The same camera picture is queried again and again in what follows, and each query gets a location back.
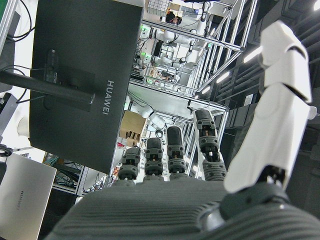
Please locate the white humanoid robot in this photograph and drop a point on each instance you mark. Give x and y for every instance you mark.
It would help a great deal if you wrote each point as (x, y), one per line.
(175, 37)

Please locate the black Huawei monitor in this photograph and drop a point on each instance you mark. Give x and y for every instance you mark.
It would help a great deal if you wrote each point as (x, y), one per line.
(82, 45)

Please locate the person head dark hair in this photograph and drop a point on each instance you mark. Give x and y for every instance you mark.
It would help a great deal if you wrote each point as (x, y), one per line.
(172, 18)

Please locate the green conveyor belt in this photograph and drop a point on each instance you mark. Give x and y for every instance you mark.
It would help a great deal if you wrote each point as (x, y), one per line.
(3, 6)

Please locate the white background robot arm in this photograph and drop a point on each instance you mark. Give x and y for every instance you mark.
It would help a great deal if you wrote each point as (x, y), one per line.
(155, 120)

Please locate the grey dock box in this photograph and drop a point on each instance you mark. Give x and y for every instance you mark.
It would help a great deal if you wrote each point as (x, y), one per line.
(7, 112)

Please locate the brown cardboard box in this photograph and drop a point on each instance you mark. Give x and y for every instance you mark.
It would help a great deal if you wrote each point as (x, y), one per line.
(132, 122)

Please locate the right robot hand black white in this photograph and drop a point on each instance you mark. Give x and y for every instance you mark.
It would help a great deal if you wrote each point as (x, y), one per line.
(155, 207)

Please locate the aluminium frame cage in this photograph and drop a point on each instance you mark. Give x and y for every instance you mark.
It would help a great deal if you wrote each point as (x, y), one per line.
(235, 30)

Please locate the white paper cup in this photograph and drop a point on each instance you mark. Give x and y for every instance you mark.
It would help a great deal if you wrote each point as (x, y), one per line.
(23, 126)

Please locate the silver Huawei laptop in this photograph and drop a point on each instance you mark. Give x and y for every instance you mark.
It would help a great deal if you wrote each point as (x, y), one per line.
(22, 195)

